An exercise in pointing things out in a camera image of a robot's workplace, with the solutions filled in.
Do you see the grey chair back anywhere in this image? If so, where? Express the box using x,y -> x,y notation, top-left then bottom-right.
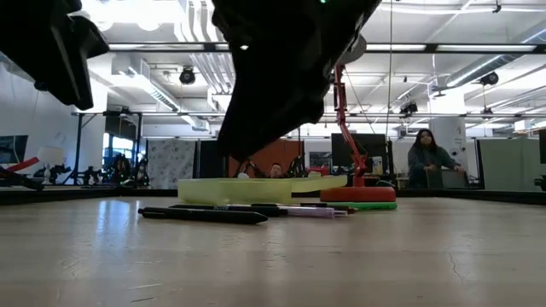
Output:
426,169 -> 470,190

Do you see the orange partition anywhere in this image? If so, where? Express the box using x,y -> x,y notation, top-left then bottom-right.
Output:
228,138 -> 304,178

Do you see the red bar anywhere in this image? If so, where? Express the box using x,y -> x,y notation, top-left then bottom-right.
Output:
0,156 -> 40,174

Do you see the grey green partition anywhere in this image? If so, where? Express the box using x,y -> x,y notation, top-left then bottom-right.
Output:
476,138 -> 541,191

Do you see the black monitor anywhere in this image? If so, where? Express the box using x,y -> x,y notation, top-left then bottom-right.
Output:
331,133 -> 390,175

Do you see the yellow plastic container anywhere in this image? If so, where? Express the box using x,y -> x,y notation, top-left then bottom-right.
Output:
289,173 -> 349,194

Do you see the white lamp shade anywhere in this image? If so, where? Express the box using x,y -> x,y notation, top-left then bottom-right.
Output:
37,147 -> 65,166

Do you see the black metal stand frame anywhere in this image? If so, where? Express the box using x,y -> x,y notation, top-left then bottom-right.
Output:
71,111 -> 144,187

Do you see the dark wall screen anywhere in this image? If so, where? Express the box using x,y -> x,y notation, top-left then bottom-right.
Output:
0,135 -> 29,165

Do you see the black overhead beam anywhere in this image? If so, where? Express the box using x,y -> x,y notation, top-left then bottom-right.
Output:
108,42 -> 546,55

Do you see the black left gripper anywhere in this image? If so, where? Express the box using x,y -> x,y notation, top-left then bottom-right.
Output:
0,0 -> 110,111

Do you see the red desk lamp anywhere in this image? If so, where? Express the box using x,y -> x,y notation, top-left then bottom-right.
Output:
319,33 -> 398,204

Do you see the yellow translucent supply box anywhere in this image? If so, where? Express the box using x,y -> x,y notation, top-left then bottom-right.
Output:
177,177 -> 294,206

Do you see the green marker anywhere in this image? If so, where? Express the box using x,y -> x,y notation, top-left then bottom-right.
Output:
328,200 -> 398,211

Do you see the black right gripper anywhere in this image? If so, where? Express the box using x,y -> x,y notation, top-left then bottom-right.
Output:
212,0 -> 383,162

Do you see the translucent purple pen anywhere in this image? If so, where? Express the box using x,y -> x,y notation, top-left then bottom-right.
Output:
279,206 -> 349,220

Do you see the grey patterned partition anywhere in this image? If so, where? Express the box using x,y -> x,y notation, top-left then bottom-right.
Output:
147,139 -> 197,190

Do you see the black pen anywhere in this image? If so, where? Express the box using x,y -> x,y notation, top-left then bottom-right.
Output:
137,206 -> 270,226
169,203 -> 289,217

